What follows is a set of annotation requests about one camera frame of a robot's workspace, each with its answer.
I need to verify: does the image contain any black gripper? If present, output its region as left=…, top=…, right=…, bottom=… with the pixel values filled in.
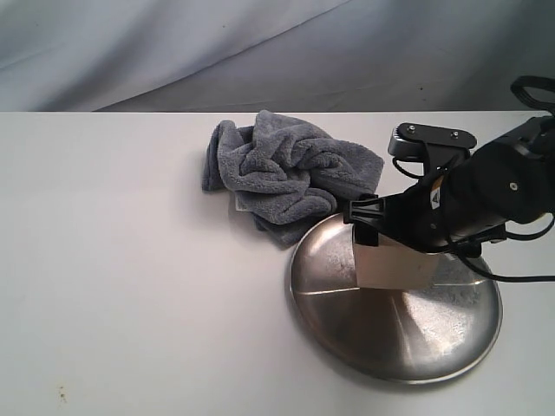
left=343, top=172, right=506, bottom=256

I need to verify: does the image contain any wooden cube block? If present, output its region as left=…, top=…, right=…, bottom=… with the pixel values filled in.
left=353, top=240, right=440, bottom=290

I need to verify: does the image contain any grey fluffy towel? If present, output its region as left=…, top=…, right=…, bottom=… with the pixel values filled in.
left=201, top=110, right=384, bottom=247

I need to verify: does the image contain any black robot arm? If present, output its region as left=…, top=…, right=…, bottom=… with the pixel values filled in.
left=343, top=116, right=554, bottom=254

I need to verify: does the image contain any round steel plate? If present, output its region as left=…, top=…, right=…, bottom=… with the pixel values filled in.
left=289, top=214, right=503, bottom=385

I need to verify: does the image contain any white backdrop cloth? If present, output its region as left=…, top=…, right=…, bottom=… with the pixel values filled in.
left=1, top=1, right=554, bottom=112

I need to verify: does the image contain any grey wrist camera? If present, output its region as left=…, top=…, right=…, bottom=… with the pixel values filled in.
left=388, top=123, right=477, bottom=161

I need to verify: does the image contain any black cable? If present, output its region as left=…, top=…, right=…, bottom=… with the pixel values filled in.
left=389, top=75, right=555, bottom=285

